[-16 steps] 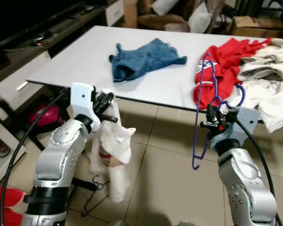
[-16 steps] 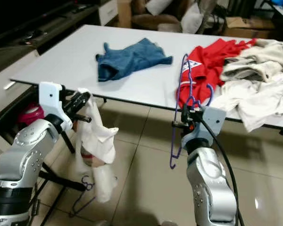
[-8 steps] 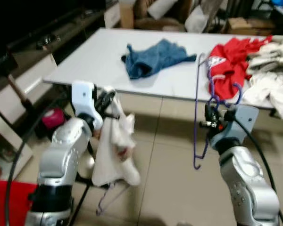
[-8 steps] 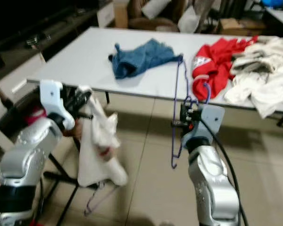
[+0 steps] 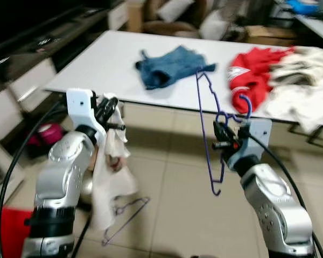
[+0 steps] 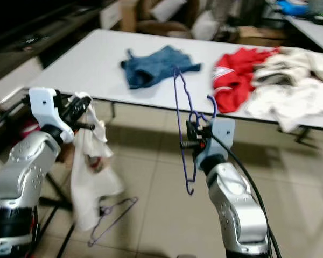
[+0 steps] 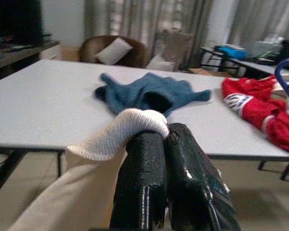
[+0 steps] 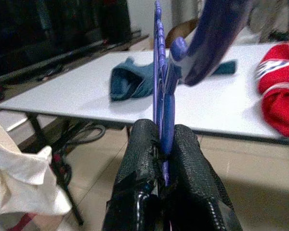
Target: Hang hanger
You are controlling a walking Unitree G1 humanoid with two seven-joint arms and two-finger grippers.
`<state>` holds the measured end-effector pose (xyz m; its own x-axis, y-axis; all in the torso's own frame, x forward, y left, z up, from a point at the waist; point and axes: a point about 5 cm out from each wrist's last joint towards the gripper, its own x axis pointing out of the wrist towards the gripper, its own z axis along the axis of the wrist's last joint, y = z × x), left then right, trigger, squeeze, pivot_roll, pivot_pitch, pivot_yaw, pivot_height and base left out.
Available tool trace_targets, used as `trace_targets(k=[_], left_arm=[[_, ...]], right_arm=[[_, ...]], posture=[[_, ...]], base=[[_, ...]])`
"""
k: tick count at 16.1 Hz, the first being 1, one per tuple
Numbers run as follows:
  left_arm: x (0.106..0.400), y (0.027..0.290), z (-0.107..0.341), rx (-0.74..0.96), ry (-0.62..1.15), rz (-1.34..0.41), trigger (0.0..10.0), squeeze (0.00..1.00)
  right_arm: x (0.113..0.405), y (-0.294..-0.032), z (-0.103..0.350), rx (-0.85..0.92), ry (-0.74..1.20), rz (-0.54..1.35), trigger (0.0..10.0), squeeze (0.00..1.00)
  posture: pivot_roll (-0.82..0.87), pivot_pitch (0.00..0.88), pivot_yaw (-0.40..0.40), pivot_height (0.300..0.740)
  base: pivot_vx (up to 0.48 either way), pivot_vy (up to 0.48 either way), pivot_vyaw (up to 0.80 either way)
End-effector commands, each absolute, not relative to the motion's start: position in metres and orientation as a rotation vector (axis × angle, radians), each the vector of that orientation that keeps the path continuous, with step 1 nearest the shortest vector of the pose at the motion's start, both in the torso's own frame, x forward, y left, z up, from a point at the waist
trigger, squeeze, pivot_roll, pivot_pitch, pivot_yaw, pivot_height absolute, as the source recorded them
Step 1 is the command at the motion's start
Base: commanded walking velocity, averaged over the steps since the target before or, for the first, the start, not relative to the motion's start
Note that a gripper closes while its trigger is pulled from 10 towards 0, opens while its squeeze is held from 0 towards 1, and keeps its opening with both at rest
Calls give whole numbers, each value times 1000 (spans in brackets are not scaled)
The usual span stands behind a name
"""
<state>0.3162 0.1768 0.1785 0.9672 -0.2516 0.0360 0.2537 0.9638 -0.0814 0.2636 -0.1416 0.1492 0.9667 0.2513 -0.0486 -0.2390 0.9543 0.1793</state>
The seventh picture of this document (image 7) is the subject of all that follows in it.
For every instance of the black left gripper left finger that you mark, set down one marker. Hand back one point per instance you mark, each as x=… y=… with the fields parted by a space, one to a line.
x=139 y=173

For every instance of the blue knit garment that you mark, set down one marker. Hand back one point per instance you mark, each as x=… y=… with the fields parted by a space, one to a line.
x=139 y=91

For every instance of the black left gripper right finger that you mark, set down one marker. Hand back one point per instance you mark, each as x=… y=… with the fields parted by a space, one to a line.
x=190 y=183

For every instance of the white pillow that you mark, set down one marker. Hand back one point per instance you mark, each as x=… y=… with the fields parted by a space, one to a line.
x=160 y=63
x=113 y=51

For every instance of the blue plastic hanger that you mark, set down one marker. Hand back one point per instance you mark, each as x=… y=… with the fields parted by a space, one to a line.
x=286 y=88

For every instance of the beige cardboard box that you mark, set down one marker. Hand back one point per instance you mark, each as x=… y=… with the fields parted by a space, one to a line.
x=69 y=54

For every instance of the clear plastic bag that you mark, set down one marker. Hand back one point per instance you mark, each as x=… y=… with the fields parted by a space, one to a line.
x=267 y=45

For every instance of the red jersey with blue-white band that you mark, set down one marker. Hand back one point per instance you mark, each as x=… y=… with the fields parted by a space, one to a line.
x=255 y=108

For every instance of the brown armchair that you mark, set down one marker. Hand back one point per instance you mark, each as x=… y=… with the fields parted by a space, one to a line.
x=137 y=55

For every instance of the grey striped curtain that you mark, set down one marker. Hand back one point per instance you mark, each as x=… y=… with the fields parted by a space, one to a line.
x=262 y=19
x=139 y=19

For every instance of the bright blue bag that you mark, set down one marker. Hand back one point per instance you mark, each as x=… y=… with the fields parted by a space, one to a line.
x=232 y=52

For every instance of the cluttered side table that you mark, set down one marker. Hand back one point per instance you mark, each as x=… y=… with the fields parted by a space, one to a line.
x=255 y=63

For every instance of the dark tv console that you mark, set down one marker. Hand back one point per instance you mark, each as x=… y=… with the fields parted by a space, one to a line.
x=12 y=57

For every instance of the white table with black frame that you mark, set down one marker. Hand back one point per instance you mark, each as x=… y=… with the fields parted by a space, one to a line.
x=38 y=103

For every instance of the black television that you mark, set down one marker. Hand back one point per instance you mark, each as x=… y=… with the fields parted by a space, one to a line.
x=17 y=19

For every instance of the cream white knit garment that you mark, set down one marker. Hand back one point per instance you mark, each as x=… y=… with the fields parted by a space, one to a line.
x=74 y=192

